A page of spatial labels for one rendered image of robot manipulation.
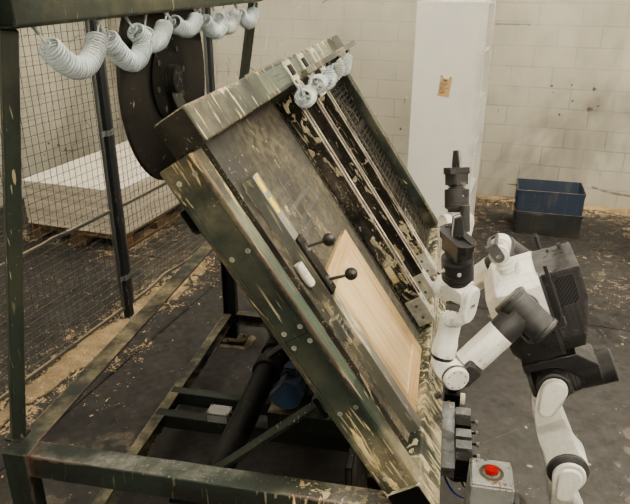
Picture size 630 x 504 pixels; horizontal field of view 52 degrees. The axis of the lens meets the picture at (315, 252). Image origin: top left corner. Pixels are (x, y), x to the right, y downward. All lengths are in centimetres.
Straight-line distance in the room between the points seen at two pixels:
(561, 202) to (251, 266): 492
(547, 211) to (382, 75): 237
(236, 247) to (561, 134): 585
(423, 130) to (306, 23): 228
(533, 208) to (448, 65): 157
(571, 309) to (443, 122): 389
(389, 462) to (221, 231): 80
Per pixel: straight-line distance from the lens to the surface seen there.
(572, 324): 219
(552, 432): 246
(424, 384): 235
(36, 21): 184
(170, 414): 346
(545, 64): 714
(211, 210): 165
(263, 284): 168
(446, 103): 584
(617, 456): 374
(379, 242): 259
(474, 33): 575
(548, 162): 731
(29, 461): 239
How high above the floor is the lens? 221
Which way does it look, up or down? 23 degrees down
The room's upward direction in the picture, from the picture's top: straight up
